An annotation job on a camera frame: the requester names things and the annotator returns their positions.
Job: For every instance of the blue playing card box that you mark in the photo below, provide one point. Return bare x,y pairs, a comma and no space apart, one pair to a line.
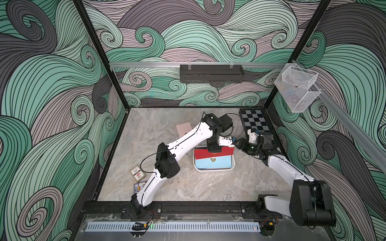
139,186

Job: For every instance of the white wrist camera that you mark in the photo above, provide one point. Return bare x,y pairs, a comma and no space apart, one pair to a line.
226,142
253,136

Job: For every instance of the black white chessboard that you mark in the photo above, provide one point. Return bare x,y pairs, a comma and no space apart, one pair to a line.
254,119

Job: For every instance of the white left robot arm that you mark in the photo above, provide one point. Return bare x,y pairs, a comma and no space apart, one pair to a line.
167,156

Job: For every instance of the black wall shelf tray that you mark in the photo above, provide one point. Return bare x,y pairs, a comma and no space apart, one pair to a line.
211,73

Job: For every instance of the light blue envelope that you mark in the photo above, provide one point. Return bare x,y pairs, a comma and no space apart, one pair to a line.
224,162

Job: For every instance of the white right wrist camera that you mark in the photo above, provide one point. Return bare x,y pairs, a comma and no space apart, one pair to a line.
253,136

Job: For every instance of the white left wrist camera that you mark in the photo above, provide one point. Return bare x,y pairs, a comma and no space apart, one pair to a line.
226,142

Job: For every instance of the clear acrylic wall bin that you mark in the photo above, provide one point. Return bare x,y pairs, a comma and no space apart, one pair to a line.
297,87

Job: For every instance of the framed card box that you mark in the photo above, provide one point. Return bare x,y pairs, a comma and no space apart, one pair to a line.
137,174

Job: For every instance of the pink envelope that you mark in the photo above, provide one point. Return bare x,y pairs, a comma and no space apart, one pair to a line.
183,129

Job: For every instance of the white plastic storage box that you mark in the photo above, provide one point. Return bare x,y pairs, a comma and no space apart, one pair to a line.
213,170

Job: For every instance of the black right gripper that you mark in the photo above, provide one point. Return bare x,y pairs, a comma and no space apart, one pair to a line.
242,144

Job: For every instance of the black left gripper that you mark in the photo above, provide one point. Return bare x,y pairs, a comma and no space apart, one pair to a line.
217,149

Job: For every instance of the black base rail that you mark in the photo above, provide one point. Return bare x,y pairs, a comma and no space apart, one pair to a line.
163,208

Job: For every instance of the white perforated cable duct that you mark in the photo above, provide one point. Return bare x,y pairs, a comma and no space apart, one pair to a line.
246,227

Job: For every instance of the red envelope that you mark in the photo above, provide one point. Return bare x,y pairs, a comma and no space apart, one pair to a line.
204,153

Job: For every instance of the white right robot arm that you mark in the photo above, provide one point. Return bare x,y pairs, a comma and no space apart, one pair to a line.
310,203

